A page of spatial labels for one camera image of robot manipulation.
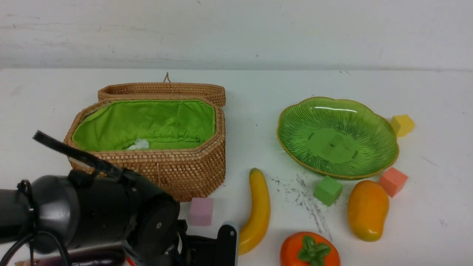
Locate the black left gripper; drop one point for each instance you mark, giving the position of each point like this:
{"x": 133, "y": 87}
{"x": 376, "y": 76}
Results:
{"x": 182, "y": 249}

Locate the yellow banana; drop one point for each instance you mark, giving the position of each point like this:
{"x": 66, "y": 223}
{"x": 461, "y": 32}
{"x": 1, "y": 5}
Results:
{"x": 253, "y": 232}

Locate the orange persimmon with green calyx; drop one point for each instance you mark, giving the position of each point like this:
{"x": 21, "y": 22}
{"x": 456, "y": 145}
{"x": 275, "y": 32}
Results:
{"x": 308, "y": 249}

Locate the orange yellow mango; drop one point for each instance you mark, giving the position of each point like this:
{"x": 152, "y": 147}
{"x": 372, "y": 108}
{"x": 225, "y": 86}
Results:
{"x": 367, "y": 210}

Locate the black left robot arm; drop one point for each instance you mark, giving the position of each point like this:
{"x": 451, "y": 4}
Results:
{"x": 56, "y": 213}

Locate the pink foam cube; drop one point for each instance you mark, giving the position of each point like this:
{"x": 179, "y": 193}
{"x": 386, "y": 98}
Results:
{"x": 201, "y": 211}

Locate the woven rattan basket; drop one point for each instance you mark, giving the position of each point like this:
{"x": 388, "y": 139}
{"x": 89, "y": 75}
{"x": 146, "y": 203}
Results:
{"x": 176, "y": 142}

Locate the green foam cube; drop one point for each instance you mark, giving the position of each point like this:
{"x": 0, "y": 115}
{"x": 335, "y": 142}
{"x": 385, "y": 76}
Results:
{"x": 327, "y": 190}

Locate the woven rattan basket lid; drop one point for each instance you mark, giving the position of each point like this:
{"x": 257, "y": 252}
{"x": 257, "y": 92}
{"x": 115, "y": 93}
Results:
{"x": 213, "y": 93}

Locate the green leaf-shaped glass plate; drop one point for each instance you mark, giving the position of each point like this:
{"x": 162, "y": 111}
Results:
{"x": 339, "y": 138}

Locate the coral foam cube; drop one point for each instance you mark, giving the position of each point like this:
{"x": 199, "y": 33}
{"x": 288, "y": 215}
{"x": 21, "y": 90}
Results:
{"x": 392, "y": 181}

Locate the yellow foam cube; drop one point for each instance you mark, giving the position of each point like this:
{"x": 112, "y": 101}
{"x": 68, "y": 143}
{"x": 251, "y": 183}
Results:
{"x": 402, "y": 125}

